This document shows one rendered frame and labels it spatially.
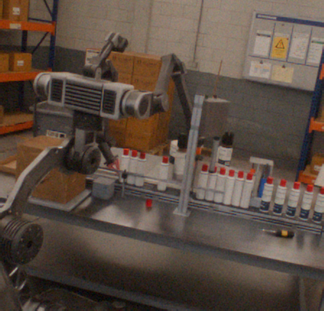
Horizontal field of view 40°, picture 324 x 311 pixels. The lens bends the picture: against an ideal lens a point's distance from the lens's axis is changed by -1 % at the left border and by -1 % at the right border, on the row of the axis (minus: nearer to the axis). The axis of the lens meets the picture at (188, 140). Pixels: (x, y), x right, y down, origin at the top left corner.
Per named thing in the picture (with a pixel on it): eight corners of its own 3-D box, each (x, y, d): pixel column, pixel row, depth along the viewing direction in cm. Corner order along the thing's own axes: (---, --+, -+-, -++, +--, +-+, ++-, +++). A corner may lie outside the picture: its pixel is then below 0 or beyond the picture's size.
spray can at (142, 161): (144, 184, 270) (148, 152, 265) (142, 187, 265) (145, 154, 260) (136, 183, 270) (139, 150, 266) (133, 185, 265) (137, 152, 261)
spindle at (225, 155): (229, 169, 322) (236, 131, 315) (228, 173, 313) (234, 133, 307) (217, 167, 323) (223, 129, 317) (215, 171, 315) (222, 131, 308)
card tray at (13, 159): (58, 168, 290) (58, 162, 289) (37, 179, 265) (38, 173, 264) (16, 159, 295) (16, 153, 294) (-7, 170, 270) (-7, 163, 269)
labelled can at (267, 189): (268, 210, 258) (275, 176, 253) (267, 213, 253) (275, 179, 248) (259, 208, 259) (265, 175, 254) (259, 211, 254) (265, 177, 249)
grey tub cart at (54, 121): (48, 158, 566) (54, 83, 543) (97, 166, 565) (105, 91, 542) (19, 180, 480) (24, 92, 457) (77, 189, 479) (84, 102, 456)
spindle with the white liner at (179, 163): (186, 177, 295) (193, 133, 288) (184, 181, 287) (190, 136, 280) (173, 174, 297) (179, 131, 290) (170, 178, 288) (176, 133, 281)
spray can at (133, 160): (136, 182, 271) (140, 150, 266) (133, 185, 266) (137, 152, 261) (128, 181, 272) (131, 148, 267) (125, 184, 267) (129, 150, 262)
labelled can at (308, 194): (307, 218, 255) (314, 184, 250) (307, 221, 250) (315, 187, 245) (298, 216, 256) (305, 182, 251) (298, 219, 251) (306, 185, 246)
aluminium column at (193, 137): (186, 211, 252) (205, 94, 236) (185, 214, 248) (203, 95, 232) (178, 210, 253) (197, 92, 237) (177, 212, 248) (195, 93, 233)
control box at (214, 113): (224, 135, 247) (230, 101, 242) (203, 137, 235) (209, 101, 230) (211, 130, 254) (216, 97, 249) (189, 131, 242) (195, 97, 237)
